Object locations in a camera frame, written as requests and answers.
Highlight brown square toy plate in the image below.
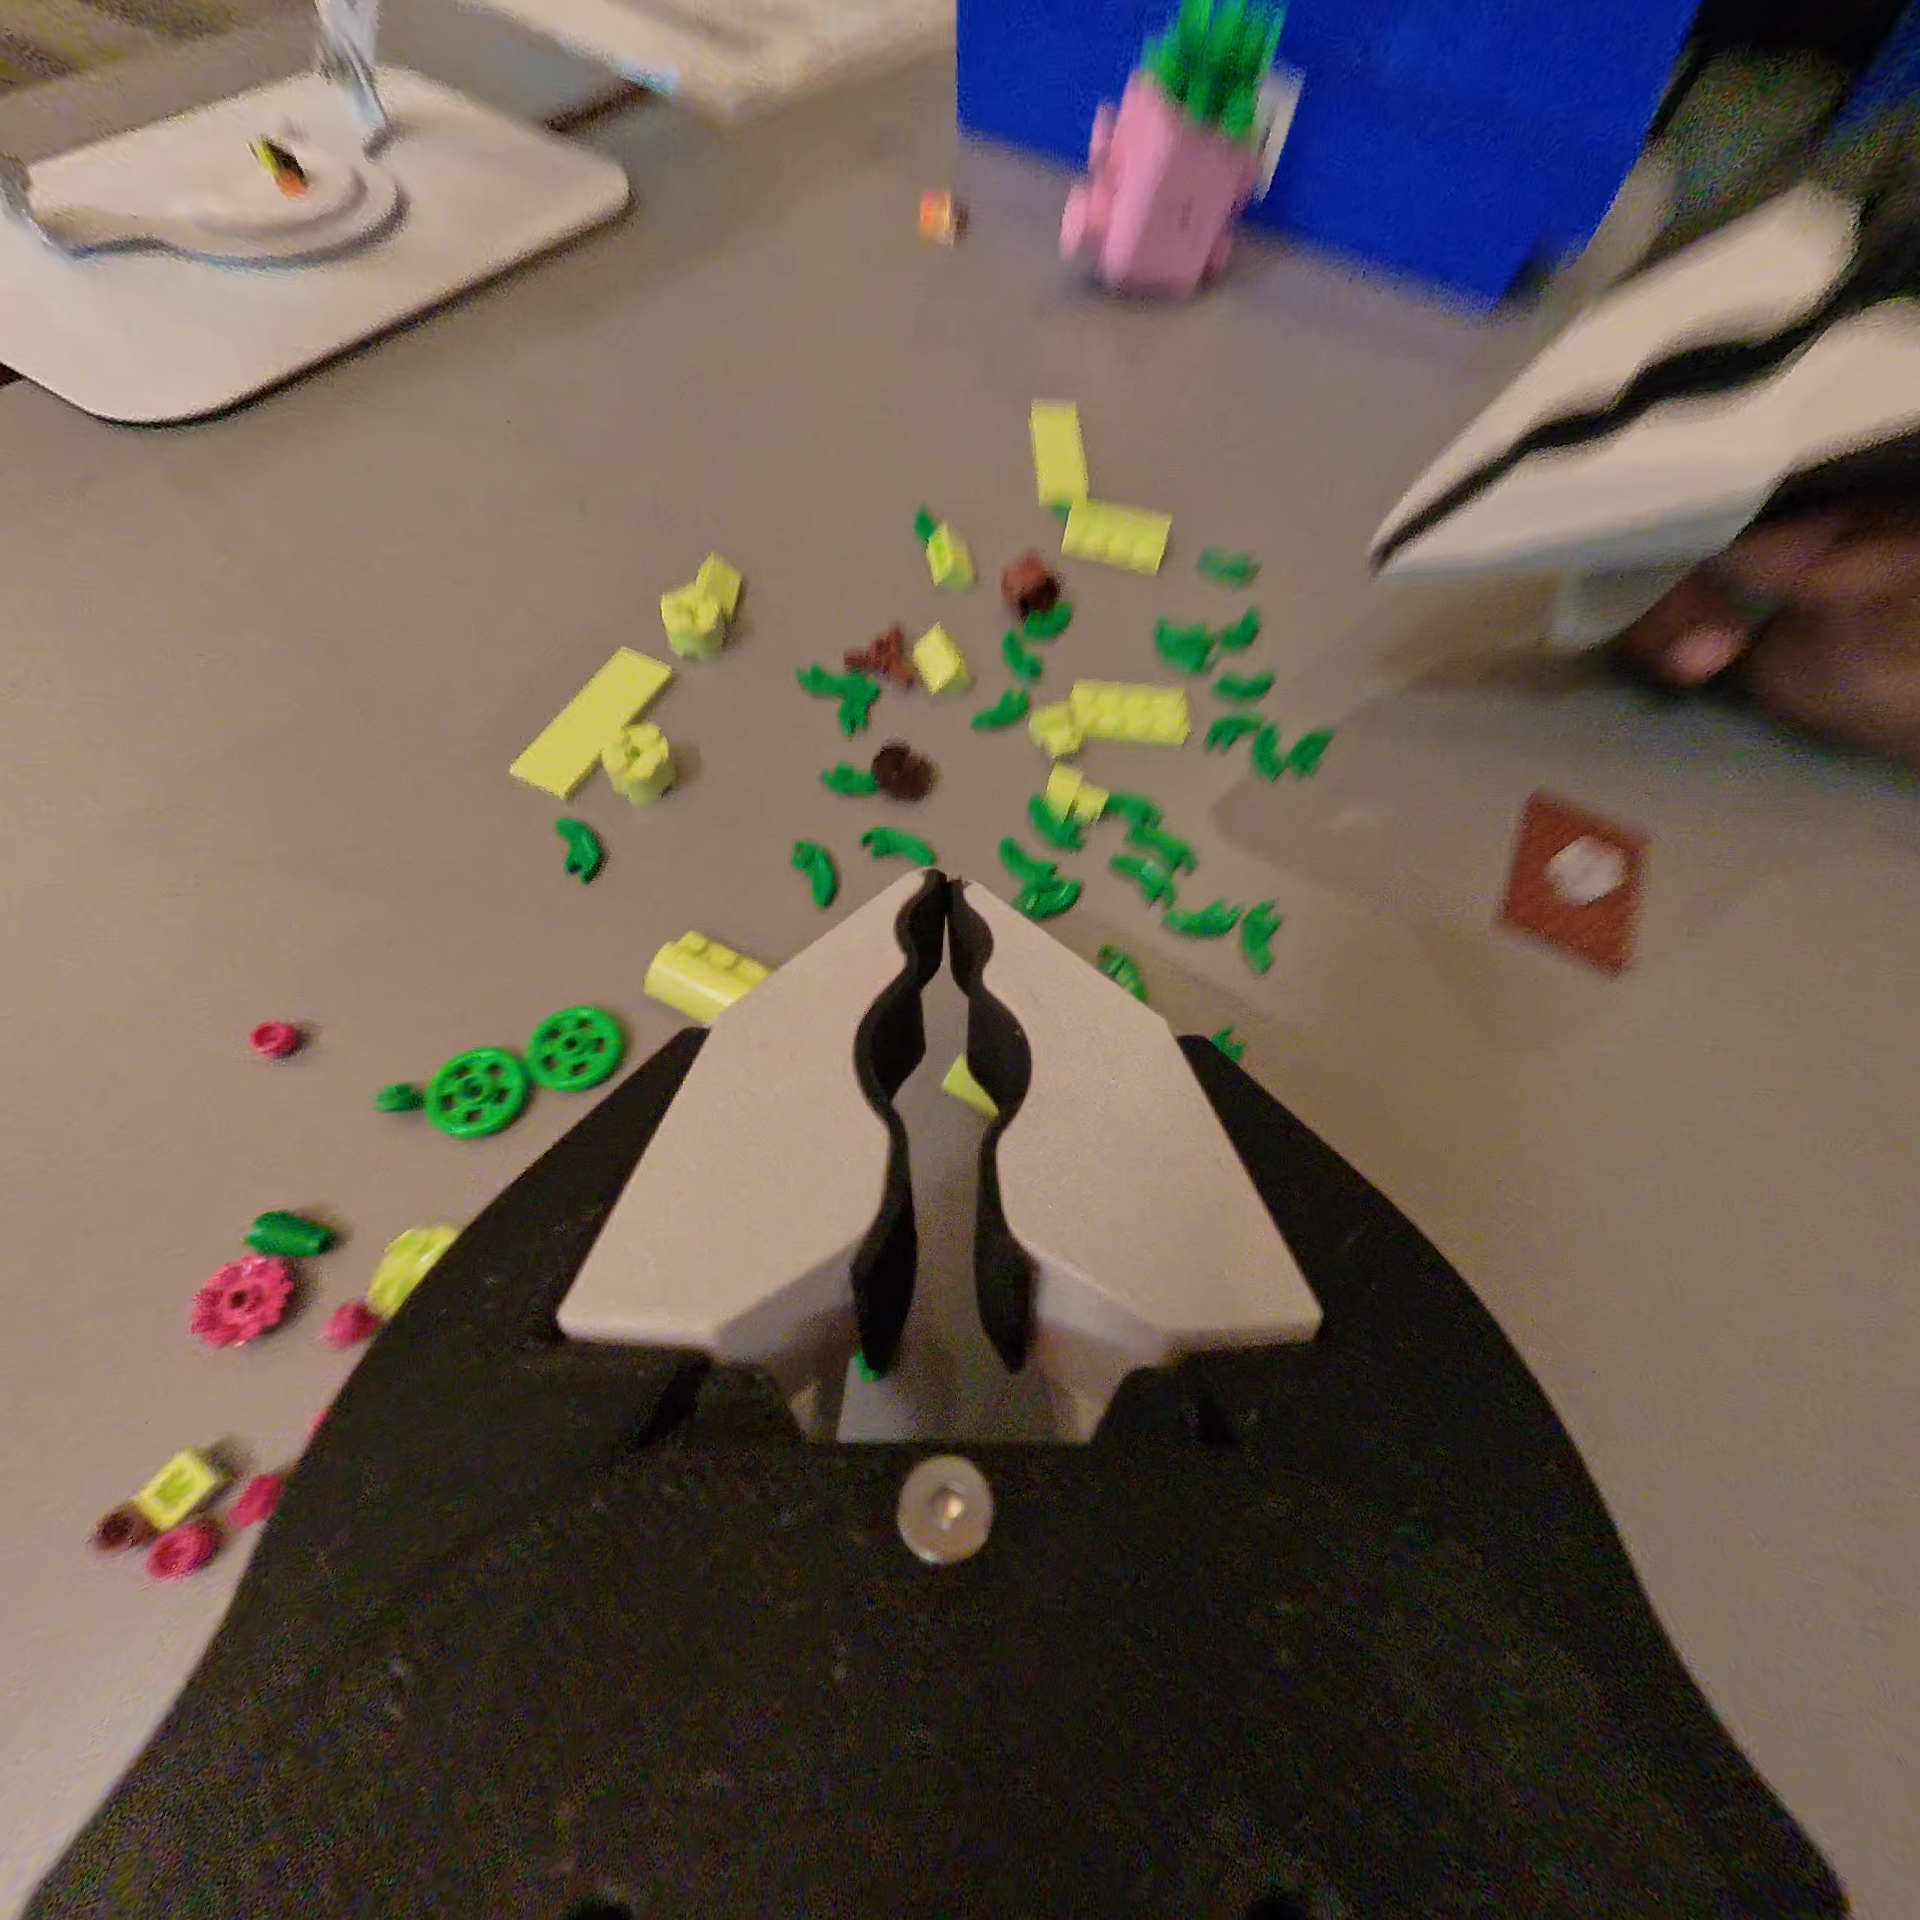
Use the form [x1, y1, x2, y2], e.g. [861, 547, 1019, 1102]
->
[1499, 795, 1650, 979]

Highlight person's right hand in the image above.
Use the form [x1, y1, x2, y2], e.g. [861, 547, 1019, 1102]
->
[1621, 501, 1920, 756]

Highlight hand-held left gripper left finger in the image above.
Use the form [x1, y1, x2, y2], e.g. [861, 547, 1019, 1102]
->
[556, 869, 952, 1449]

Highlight green toy wheel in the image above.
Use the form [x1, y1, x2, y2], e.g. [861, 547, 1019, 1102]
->
[524, 1003, 629, 1094]
[423, 1043, 530, 1142]

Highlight pink toy brick model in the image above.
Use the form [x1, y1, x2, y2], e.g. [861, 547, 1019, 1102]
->
[1060, 0, 1305, 299]

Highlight pile of pink toy flowers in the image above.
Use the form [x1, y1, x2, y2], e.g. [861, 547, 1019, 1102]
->
[93, 1020, 385, 1585]

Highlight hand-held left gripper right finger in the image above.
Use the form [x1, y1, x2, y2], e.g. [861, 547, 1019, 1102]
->
[945, 883, 1326, 1449]

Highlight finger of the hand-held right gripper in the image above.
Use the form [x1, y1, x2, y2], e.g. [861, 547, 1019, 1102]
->
[1370, 299, 1920, 650]
[1374, 191, 1865, 547]

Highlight white lamp stand base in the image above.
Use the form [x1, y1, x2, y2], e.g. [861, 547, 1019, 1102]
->
[0, 0, 629, 427]

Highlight blue plastic bin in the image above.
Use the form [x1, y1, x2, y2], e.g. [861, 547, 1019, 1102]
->
[955, 0, 1705, 310]

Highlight clear plastic document sheet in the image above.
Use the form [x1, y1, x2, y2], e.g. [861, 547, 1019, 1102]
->
[486, 0, 955, 126]

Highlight scattered green toy leaves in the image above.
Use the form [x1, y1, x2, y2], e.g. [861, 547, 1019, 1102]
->
[246, 501, 1342, 1265]

